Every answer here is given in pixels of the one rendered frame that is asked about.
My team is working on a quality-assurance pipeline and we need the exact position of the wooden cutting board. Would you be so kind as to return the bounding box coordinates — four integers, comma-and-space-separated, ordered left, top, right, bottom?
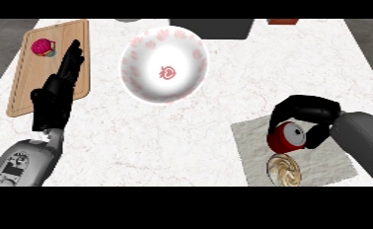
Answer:
5, 19, 92, 118

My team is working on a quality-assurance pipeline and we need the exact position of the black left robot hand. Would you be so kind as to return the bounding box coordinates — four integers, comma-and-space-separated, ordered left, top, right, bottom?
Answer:
30, 38, 86, 132

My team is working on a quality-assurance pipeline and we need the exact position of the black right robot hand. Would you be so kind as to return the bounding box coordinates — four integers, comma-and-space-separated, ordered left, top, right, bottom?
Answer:
268, 95, 344, 150

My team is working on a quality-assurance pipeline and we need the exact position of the pale grey placemat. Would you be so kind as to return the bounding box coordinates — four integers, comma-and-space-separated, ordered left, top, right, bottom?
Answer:
229, 114, 360, 188

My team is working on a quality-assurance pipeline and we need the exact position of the red can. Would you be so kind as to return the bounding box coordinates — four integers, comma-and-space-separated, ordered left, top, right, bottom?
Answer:
266, 120, 309, 154

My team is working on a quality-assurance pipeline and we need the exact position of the white bowl with pink print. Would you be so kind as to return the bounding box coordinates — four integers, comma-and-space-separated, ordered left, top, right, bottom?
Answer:
119, 26, 212, 105

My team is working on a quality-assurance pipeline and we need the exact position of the dark grey appliance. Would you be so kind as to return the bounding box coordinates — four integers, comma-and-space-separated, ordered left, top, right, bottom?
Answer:
169, 19, 257, 40

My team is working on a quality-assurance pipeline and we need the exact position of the red-brown object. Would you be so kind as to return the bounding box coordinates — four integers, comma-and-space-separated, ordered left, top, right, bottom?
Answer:
268, 19, 301, 26

